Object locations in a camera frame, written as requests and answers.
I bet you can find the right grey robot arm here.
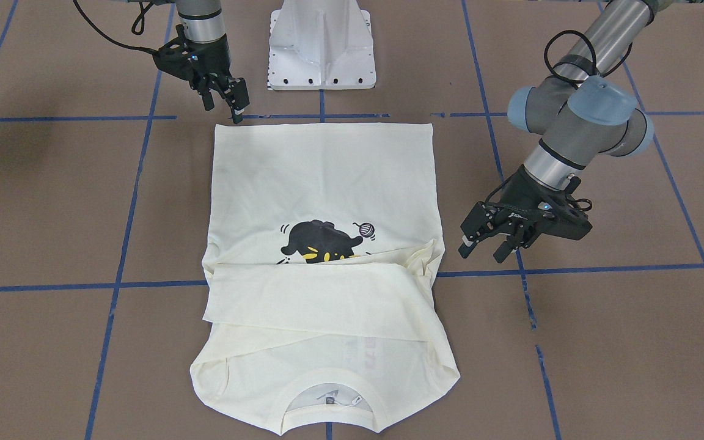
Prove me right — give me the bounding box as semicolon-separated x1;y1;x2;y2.
153;1;251;123

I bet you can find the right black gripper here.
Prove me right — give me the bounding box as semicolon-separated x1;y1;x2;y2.
153;35;249;123

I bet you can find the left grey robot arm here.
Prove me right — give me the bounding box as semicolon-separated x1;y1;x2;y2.
458;1;670;263

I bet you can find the cream long-sleeve cat shirt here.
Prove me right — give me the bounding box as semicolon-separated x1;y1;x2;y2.
189;123;460;435

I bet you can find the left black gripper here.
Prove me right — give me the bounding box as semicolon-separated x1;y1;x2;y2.
458;165;592;263

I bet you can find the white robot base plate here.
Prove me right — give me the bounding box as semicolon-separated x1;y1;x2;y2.
266;1;377;91

